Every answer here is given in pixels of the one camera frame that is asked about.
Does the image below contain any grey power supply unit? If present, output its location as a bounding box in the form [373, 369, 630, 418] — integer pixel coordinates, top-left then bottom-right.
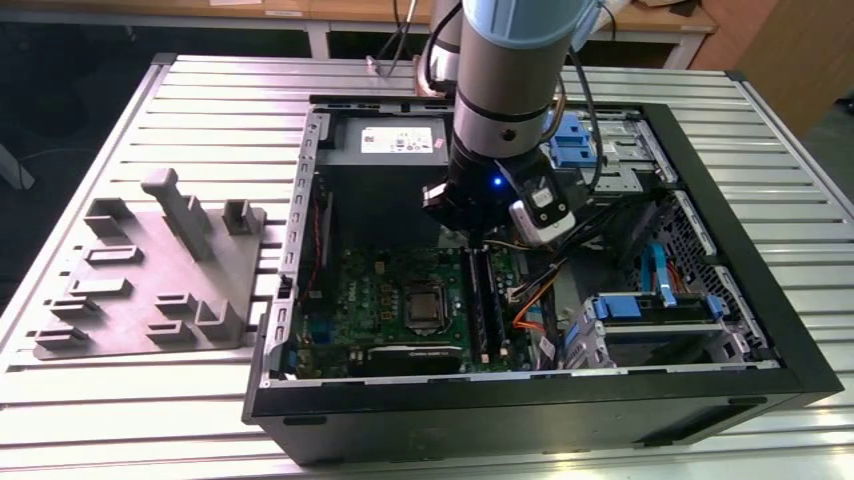
[313, 115, 462, 249]

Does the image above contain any blue drive carrier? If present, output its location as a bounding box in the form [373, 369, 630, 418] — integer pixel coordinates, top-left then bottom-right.
[543, 112, 606, 169]

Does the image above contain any green motherboard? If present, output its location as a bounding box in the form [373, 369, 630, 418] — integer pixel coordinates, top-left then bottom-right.
[283, 243, 535, 376]

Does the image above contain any silver CPU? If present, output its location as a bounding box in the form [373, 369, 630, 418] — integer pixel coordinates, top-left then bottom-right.
[406, 291, 446, 322]

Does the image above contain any metal drive cage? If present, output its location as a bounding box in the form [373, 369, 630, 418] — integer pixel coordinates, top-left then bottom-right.
[533, 112, 676, 226]

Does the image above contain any metal CPU socket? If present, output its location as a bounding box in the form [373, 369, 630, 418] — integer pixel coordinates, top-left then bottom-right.
[397, 278, 454, 336]

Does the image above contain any black case fan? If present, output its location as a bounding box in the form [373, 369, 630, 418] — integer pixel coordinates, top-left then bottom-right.
[299, 169, 343, 314]

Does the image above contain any hard disk in blue carrier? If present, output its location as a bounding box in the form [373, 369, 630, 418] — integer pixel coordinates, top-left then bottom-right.
[586, 292, 729, 332]

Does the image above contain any black graphics card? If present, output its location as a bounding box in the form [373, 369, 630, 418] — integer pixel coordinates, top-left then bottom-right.
[365, 343, 463, 377]

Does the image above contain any black open PC case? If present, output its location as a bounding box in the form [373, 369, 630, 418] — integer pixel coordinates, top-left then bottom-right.
[240, 93, 846, 469]

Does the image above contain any grey parts rack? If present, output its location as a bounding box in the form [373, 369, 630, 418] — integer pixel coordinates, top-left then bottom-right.
[31, 167, 270, 362]

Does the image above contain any metal disk bay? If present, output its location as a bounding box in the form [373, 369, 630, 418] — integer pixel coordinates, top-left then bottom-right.
[583, 294, 782, 371]

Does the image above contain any brown wooden cabinet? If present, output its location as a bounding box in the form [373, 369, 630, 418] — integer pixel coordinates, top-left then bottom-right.
[690, 0, 854, 136]

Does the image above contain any grey chair part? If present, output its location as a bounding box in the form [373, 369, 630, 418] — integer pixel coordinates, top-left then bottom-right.
[0, 144, 36, 192]

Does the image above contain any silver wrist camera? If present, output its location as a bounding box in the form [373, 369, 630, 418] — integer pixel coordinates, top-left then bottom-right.
[509, 173, 578, 247]

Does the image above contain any black cable bundle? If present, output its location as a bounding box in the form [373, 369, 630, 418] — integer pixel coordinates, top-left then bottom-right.
[510, 192, 662, 301]

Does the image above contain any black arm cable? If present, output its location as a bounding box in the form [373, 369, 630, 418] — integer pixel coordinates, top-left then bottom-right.
[559, 47, 607, 194]

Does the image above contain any orange wire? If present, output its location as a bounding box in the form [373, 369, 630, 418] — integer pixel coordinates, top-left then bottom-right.
[511, 284, 559, 331]

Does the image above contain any red black twisted wire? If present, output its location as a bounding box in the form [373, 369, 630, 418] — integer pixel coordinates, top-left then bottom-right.
[313, 199, 335, 301]

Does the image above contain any black cable metal plug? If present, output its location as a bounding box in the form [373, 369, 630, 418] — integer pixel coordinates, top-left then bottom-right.
[365, 0, 419, 77]

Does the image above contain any blue data wire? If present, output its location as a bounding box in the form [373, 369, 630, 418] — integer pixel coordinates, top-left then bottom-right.
[639, 242, 680, 307]

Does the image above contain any red power wire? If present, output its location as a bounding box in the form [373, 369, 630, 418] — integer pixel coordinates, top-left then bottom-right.
[670, 264, 702, 301]

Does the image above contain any wooden desk white frame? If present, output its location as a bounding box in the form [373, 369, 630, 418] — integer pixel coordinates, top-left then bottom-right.
[0, 0, 720, 71]

